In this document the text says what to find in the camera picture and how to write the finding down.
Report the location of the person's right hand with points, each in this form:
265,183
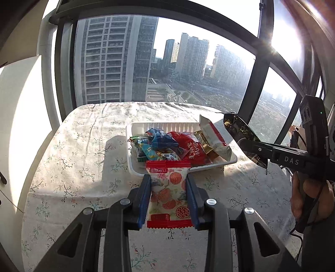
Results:
311,194

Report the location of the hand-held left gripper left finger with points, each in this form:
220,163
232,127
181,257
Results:
145,200

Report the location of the white plastic tray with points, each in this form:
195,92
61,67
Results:
132,163

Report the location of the green-edged dark snack packet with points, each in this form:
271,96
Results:
134,141

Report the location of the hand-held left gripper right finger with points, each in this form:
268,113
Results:
191,202

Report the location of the pink snack packet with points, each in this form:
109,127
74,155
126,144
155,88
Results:
212,133

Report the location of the red-white fruit print packet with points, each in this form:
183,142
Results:
167,193

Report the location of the gold snack packet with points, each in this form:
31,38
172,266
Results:
206,149

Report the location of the black chair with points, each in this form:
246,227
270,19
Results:
295,136

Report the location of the black window frame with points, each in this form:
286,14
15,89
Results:
65,78

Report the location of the blue panda print snack packet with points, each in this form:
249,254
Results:
157,156

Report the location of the red snack packet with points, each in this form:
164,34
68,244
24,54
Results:
191,149

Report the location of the grey high-rise building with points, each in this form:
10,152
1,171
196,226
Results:
110,60

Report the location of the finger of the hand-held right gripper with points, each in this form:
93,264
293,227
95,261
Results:
263,160
257,147

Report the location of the dark blue snack packet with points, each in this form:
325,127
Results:
163,140

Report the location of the long black snack packet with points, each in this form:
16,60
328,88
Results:
239,129

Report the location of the floral tablecloth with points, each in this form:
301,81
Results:
78,157

